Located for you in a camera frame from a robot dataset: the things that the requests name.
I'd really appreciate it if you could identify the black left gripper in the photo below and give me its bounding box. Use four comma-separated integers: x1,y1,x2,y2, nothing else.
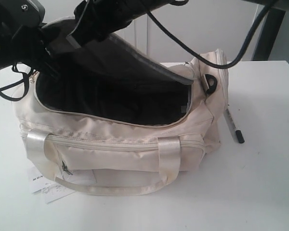
0,24,61,79

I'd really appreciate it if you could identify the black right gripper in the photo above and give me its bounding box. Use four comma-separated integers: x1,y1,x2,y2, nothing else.
42,0,135,60

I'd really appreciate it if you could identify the gold key ring zipper pull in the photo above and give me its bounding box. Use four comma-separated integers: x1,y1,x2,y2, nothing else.
29,71,40,84

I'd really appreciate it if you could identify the cream fabric duffel bag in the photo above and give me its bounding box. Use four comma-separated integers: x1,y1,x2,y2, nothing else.
13,33,228,196

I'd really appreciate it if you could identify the black and grey marker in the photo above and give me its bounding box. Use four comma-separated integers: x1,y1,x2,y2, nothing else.
223,107,245,144

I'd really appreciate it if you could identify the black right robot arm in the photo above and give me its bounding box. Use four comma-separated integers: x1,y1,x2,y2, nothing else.
118,0,289,62

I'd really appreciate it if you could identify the white paper hang tag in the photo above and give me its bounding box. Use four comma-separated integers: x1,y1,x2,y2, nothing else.
27,166,97,204

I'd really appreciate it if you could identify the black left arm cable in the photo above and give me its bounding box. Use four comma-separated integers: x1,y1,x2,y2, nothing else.
0,62,37,102

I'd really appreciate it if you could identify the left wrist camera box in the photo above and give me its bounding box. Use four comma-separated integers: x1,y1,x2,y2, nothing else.
0,0,45,28

